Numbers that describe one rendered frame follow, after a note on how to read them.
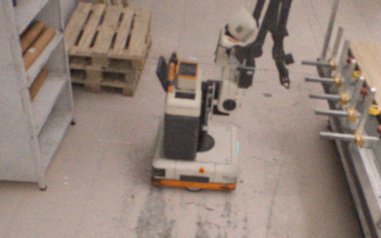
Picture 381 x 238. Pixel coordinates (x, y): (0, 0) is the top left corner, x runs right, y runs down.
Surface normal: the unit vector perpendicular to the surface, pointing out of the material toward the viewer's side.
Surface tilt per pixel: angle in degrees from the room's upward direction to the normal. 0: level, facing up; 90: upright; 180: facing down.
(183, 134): 90
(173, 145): 90
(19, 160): 90
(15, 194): 0
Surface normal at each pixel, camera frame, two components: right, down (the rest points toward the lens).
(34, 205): 0.13, -0.78
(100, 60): 0.08, 0.62
